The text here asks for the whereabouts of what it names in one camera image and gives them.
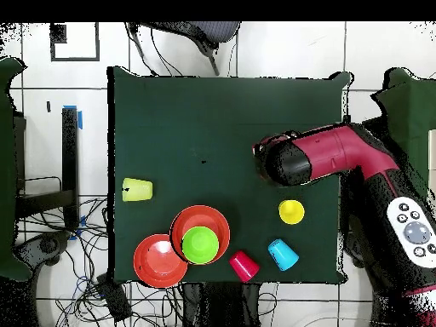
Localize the orange bowl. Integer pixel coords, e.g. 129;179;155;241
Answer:
133;233;189;290
169;204;232;266

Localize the small green bowl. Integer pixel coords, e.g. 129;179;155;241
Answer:
181;226;220;266

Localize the opaque yellow cup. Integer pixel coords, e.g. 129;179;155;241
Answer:
278;199;306;226

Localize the dark green tablecloth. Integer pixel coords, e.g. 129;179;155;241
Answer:
107;66;352;285

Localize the light blue cup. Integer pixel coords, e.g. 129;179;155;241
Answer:
267;238;300;273

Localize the red cup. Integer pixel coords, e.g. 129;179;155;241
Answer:
228;250;261;284

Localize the translucent yellow cup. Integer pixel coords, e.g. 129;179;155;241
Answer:
122;177;154;203

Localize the grey office chair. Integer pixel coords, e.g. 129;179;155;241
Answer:
127;21;242;77

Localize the green table cloth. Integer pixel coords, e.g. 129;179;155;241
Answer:
370;66;436;205
0;56;33;282

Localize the blue tape strip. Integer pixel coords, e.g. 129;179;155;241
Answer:
67;215;87;242
62;104;83;130

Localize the black power strip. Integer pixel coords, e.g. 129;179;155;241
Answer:
95;273;133;323

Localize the black chair base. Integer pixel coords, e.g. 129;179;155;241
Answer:
14;230;73;277

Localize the floor cable bundle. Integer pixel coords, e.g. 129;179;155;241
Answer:
20;195;185;327

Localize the black square frame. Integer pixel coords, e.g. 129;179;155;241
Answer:
49;21;100;63

